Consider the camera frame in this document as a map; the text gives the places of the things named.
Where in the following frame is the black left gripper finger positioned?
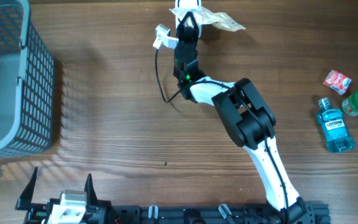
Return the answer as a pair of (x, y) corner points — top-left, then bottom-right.
(15, 167), (38, 210)
(84, 174), (99, 207)

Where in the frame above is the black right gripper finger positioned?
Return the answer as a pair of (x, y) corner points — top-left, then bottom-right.
(176, 11), (191, 30)
(190, 12), (200, 30)

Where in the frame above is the snack packet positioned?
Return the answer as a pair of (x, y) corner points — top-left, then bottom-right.
(170, 6), (246, 32)

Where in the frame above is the red white small box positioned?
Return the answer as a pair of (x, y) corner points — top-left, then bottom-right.
(323, 70), (352, 95)

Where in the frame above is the blue mouthwash bottle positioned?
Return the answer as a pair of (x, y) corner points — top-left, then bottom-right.
(316, 97), (355, 153)

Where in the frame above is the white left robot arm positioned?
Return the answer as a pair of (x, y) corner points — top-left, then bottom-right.
(15, 168), (111, 224)

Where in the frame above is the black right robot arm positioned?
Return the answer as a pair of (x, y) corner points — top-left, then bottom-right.
(173, 11), (306, 223)

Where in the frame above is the white barcode scanner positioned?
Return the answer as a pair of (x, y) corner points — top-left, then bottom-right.
(174, 0), (202, 39)

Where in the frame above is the grey plastic mesh basket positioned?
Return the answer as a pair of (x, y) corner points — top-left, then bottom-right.
(0, 0), (55, 158)

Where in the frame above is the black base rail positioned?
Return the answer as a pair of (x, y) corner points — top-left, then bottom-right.
(105, 202), (331, 224)

